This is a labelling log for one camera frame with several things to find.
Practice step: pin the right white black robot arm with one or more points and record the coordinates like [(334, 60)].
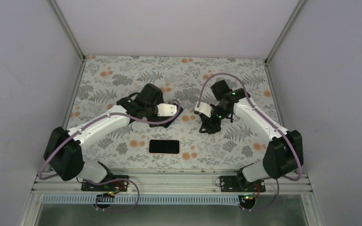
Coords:
[(284, 151)]

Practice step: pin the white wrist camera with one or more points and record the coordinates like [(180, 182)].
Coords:
[(203, 108), (167, 110)]

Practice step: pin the slotted grey cable duct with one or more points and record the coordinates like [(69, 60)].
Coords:
[(130, 199)]

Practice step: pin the aluminium rail frame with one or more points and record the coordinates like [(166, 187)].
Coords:
[(172, 181)]

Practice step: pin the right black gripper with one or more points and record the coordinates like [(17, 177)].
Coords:
[(209, 124)]

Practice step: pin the floral patterned table mat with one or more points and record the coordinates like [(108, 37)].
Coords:
[(106, 79)]

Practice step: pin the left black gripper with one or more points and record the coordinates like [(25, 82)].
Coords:
[(160, 100)]

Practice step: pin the black phone with pink edge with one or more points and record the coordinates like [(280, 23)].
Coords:
[(160, 146)]

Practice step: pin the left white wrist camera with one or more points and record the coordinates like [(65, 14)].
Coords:
[(167, 110)]

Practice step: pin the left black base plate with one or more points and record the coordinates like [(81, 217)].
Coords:
[(112, 187)]

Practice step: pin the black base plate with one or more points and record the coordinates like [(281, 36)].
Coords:
[(229, 184), (112, 187)]

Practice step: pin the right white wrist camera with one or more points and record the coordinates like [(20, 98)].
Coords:
[(203, 108)]

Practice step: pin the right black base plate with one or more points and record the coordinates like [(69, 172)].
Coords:
[(229, 184)]

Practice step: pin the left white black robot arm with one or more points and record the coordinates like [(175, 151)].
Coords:
[(64, 152)]

